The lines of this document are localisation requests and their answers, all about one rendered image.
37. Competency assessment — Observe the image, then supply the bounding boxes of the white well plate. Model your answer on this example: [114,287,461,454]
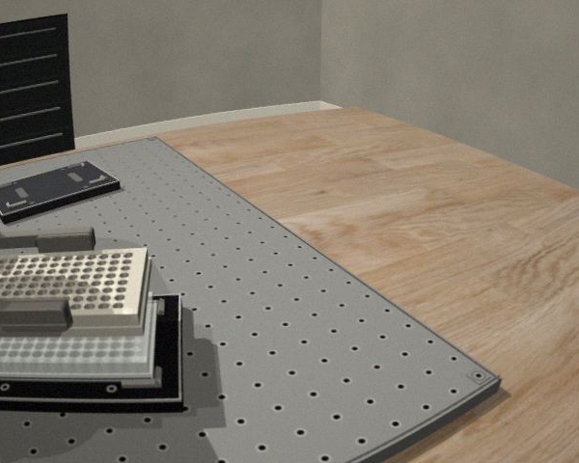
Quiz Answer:
[0,292,157,382]
[0,248,152,338]

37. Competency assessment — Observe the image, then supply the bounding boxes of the grey perforated breadboard plate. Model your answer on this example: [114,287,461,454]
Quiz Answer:
[0,136,502,463]

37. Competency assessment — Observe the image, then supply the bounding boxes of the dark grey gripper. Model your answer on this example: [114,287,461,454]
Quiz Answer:
[0,227,96,332]

